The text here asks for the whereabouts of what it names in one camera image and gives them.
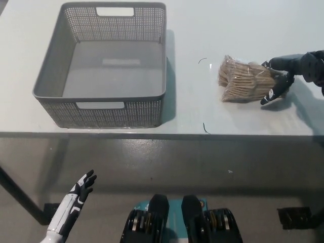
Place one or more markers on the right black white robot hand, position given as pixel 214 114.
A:
pixel 298 63

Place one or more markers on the grey perforated plastic basket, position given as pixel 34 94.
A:
pixel 53 83

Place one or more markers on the black table foot plate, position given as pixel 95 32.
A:
pixel 54 210
pixel 293 217

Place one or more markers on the clear bag of wooden forks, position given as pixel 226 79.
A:
pixel 240 78

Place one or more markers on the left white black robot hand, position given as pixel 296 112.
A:
pixel 73 202

